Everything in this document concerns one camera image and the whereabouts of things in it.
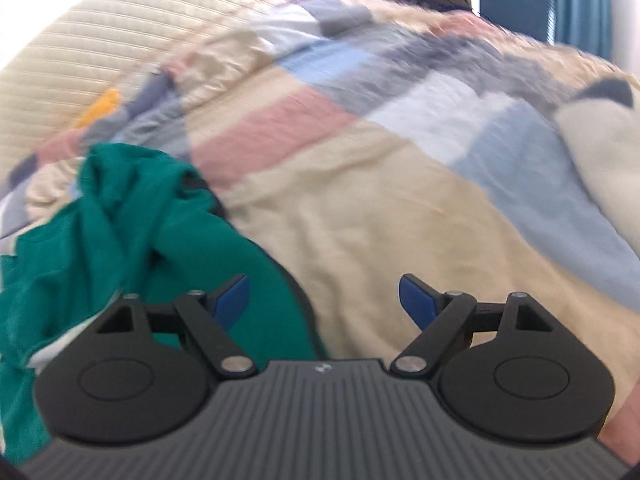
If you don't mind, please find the green zip hoodie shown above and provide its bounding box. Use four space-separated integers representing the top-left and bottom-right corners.
1 144 326 464

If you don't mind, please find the patchwork quilt bedspread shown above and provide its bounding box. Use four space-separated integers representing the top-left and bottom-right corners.
1 0 639 463

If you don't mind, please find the cream fleece blanket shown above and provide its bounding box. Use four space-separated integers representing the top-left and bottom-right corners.
554 78 640 252

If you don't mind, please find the cream quilted headboard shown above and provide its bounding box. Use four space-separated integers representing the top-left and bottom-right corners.
1 0 281 176

